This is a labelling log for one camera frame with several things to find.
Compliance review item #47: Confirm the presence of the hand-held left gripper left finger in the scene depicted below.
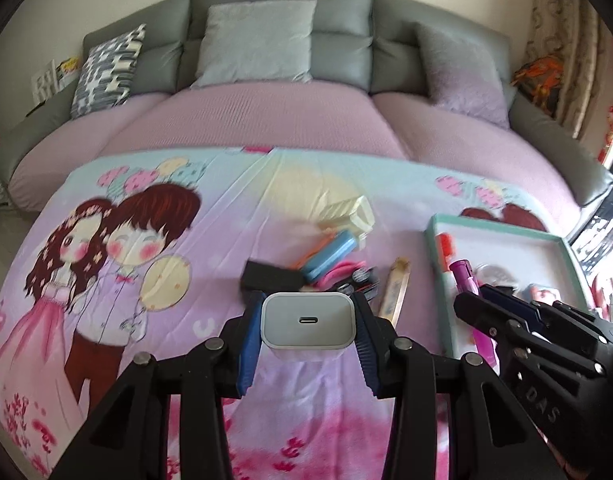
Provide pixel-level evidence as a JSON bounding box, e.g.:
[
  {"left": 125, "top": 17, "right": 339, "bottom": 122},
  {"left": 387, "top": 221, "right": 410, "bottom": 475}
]
[{"left": 46, "top": 290, "right": 267, "bottom": 480}]

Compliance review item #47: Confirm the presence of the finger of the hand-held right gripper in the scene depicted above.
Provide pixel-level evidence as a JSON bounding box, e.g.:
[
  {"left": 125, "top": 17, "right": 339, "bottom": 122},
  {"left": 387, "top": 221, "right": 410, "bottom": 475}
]
[
  {"left": 453, "top": 291, "right": 542, "bottom": 349},
  {"left": 481, "top": 285, "right": 595, "bottom": 326}
]

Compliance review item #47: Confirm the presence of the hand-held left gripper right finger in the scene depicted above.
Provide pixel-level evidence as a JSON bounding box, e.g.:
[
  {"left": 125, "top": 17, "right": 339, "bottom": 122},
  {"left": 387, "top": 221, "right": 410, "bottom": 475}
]
[{"left": 349, "top": 290, "right": 572, "bottom": 480}]

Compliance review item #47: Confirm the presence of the magenta pen box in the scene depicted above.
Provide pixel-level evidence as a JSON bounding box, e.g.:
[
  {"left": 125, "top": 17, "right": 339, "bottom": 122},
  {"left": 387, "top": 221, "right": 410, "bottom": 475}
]
[{"left": 449, "top": 259, "right": 497, "bottom": 361}]

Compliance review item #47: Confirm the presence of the black toy car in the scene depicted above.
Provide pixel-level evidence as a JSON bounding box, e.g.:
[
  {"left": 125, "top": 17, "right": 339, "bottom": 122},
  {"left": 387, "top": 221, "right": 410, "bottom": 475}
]
[{"left": 337, "top": 267, "right": 380, "bottom": 301}]

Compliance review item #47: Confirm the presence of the white charger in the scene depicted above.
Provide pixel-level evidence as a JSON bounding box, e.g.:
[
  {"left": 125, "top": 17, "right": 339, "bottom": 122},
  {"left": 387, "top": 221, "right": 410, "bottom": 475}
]
[{"left": 260, "top": 292, "right": 358, "bottom": 363}]

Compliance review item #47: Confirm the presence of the teal box lid tray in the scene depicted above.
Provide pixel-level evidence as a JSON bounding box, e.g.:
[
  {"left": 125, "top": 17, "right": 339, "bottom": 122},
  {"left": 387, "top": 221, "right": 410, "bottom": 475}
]
[{"left": 424, "top": 212, "right": 595, "bottom": 361}]

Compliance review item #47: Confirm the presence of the black box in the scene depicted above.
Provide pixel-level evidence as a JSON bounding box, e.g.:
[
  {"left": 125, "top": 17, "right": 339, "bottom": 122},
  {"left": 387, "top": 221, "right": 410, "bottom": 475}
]
[{"left": 240, "top": 259, "right": 307, "bottom": 293}]

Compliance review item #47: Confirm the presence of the blue small cylinder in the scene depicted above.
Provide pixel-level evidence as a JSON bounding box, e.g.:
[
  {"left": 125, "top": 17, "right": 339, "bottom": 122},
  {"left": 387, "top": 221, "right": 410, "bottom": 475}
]
[{"left": 304, "top": 229, "right": 361, "bottom": 281}]

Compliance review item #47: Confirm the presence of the clear plastic box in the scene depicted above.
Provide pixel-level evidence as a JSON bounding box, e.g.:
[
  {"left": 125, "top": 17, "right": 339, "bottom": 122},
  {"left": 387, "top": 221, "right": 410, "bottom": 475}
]
[{"left": 317, "top": 195, "right": 376, "bottom": 235}]

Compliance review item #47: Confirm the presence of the brown narrow box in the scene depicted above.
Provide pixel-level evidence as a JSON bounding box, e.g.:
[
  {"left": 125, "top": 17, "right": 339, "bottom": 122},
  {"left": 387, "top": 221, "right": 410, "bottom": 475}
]
[{"left": 378, "top": 257, "right": 412, "bottom": 326}]

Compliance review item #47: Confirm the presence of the printed blanket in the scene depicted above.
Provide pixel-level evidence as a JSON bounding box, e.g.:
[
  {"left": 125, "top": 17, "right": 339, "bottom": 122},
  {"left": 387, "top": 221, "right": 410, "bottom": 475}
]
[{"left": 0, "top": 147, "right": 602, "bottom": 480}]

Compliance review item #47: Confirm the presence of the orange decoration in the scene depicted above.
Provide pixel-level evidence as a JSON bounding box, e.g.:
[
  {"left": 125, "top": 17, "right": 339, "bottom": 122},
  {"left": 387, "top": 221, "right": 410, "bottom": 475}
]
[{"left": 511, "top": 56, "right": 565, "bottom": 120}]

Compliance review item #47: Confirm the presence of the pink sofa cover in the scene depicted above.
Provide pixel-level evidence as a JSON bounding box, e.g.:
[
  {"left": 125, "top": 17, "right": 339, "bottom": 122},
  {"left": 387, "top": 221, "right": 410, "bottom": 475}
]
[{"left": 9, "top": 80, "right": 585, "bottom": 216}]

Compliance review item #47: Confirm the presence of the grey purple pillow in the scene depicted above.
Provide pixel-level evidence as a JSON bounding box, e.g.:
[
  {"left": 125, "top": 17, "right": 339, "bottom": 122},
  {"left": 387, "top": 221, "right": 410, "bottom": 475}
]
[{"left": 414, "top": 21, "right": 510, "bottom": 128}]

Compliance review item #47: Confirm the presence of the patterned curtain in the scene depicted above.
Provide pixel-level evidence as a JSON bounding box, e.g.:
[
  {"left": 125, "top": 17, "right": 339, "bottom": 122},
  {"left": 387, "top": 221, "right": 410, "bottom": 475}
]
[{"left": 529, "top": 0, "right": 610, "bottom": 136}]

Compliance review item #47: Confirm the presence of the grey sofa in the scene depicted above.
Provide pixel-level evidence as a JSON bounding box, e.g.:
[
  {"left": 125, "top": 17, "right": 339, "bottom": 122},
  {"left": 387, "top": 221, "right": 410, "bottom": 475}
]
[{"left": 0, "top": 0, "right": 613, "bottom": 211}]

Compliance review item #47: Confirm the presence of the black white patterned pillow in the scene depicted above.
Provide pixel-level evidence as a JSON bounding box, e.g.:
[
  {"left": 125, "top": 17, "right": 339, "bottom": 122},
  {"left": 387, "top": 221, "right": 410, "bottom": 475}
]
[{"left": 70, "top": 23, "right": 147, "bottom": 118}]

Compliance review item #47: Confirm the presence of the yellow book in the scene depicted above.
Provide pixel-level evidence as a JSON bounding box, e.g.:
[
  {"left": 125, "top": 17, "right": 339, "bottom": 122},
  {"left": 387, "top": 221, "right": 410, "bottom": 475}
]
[{"left": 56, "top": 56, "right": 82, "bottom": 86}]

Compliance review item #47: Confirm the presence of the white magazine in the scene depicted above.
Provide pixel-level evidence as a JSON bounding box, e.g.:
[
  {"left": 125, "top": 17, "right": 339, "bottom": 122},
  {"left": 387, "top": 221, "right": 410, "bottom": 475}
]
[{"left": 31, "top": 59, "right": 62, "bottom": 106}]

